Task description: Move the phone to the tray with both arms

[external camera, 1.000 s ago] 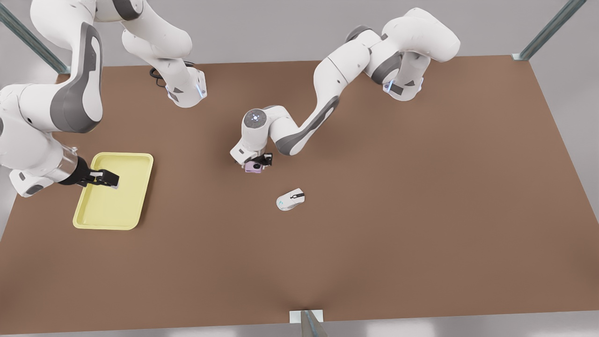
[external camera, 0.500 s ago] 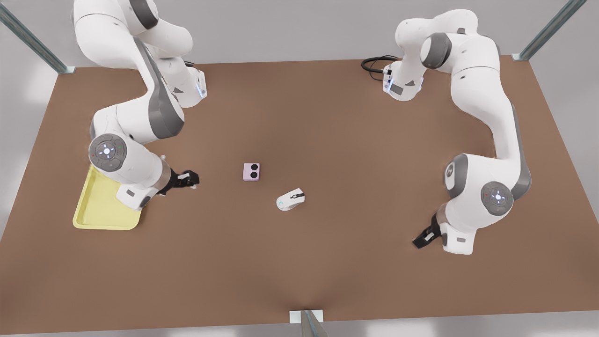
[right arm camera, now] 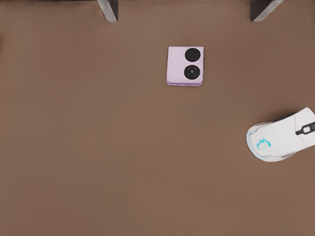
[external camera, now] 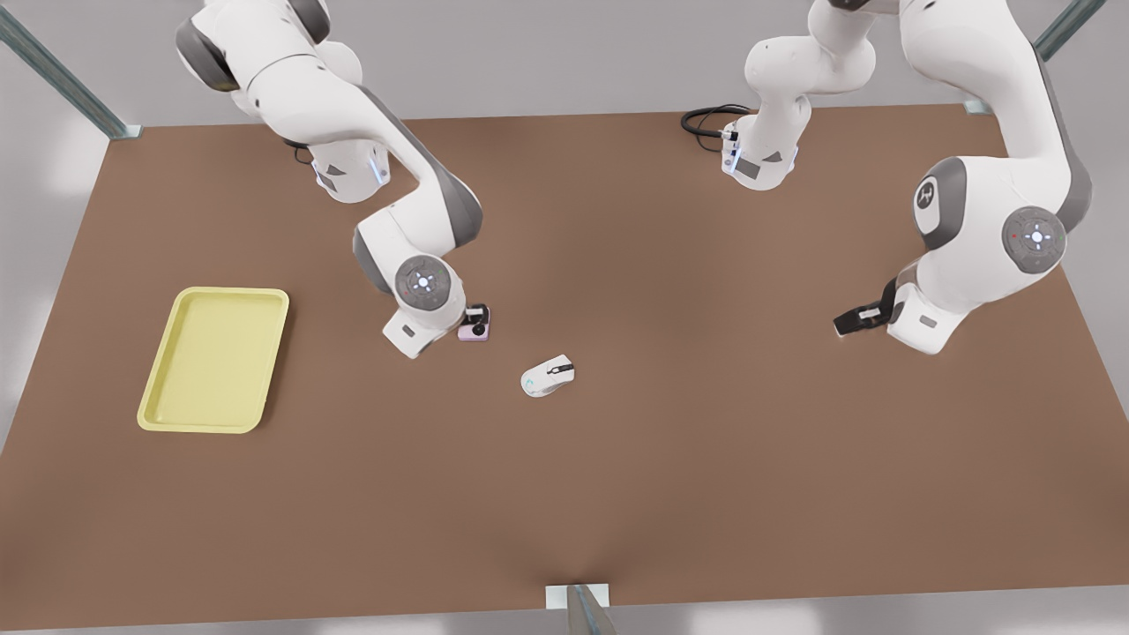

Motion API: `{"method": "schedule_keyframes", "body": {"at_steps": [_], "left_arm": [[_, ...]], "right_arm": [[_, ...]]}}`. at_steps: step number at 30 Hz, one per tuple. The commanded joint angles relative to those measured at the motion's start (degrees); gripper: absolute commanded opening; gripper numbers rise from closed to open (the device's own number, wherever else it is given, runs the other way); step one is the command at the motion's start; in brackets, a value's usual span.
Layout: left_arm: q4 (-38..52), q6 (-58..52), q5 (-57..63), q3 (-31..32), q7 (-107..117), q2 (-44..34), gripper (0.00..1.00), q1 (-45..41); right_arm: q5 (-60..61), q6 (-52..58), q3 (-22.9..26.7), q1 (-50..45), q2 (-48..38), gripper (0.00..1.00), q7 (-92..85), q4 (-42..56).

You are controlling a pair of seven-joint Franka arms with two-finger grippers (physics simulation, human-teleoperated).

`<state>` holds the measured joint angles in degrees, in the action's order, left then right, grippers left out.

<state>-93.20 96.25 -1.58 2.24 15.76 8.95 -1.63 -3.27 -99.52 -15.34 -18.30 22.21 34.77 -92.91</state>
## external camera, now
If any white computer mouse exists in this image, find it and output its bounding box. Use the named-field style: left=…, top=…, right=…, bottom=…
left=520, top=354, right=577, bottom=400

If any yellow rectangular tray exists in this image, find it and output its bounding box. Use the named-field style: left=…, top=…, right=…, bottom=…
left=137, top=286, right=291, bottom=436

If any silver frame post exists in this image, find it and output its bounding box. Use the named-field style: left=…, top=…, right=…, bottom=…
left=964, top=0, right=1109, bottom=116
left=0, top=7, right=143, bottom=141
left=544, top=582, right=619, bottom=635

